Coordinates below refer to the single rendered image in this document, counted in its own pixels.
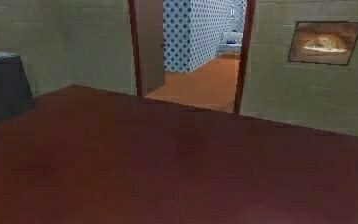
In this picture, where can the brown room door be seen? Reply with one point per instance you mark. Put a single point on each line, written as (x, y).
(149, 43)

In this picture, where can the black cabinet with grey top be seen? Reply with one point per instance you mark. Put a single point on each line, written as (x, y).
(5, 88)

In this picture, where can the white toilet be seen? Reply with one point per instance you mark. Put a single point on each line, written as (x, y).
(231, 42)

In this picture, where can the framed brown picture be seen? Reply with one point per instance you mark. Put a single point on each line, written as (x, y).
(324, 42)

